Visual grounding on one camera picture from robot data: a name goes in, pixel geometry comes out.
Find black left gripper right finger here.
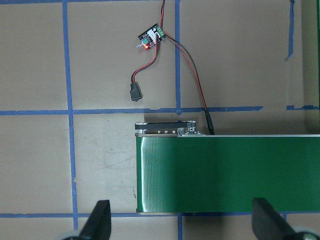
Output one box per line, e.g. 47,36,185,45
251,197,297,240

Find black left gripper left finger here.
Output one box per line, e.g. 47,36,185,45
78,200,112,240

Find green conveyor belt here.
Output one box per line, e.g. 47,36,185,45
135,121,320,214

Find small motor controller board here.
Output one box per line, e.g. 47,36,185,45
136,23,166,51

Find red black power cable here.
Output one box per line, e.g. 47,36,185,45
129,0,216,136

